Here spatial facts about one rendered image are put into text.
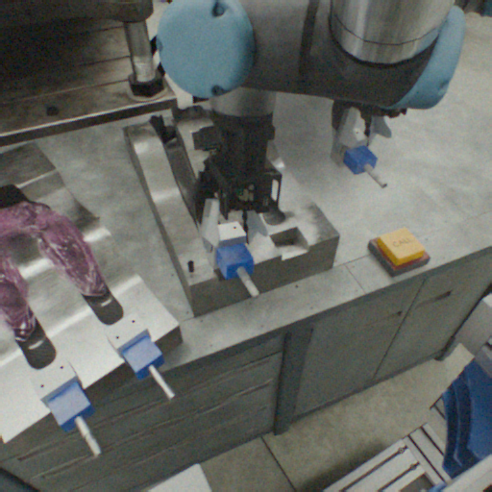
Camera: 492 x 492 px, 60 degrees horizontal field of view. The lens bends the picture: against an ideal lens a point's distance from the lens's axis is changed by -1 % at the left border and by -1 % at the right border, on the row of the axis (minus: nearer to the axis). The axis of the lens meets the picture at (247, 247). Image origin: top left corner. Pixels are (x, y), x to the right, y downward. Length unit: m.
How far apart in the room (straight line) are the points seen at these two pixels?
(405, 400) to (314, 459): 0.37
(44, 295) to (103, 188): 0.34
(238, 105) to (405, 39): 0.22
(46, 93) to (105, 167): 0.43
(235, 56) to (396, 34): 0.11
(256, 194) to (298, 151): 0.51
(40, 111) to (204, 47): 1.01
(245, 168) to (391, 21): 0.28
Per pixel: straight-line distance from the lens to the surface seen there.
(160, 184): 0.80
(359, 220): 0.88
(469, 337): 0.61
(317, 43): 0.34
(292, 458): 1.46
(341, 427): 1.51
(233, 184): 0.51
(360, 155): 0.79
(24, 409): 0.65
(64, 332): 0.69
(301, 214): 0.74
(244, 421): 1.23
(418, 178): 1.02
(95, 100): 1.31
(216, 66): 0.34
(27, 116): 1.31
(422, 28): 0.29
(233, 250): 0.61
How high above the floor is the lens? 1.40
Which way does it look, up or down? 49 degrees down
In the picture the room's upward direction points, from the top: straight up
